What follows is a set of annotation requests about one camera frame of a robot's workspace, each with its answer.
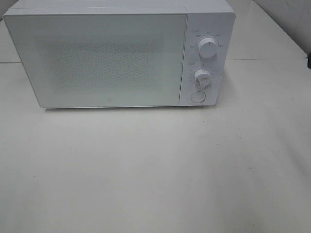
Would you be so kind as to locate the round white door button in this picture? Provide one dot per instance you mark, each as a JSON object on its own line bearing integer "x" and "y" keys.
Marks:
{"x": 198, "y": 97}

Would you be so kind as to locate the white microwave door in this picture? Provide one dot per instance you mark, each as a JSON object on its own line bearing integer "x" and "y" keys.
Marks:
{"x": 75, "y": 61}

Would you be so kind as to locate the upper white power knob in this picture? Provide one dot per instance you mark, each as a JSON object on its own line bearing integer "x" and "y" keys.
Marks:
{"x": 207, "y": 46}

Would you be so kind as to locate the white microwave oven body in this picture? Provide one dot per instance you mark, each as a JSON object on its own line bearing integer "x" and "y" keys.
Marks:
{"x": 203, "y": 18}

